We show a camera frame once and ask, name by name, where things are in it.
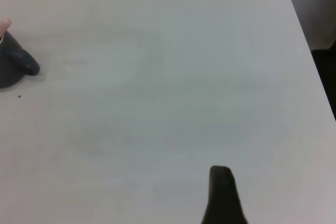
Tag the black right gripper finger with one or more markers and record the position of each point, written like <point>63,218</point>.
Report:
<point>223,197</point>

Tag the grey ceramic mug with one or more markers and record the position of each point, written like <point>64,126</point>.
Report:
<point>10,77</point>

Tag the black object beside table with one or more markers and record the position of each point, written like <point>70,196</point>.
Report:
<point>326,77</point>

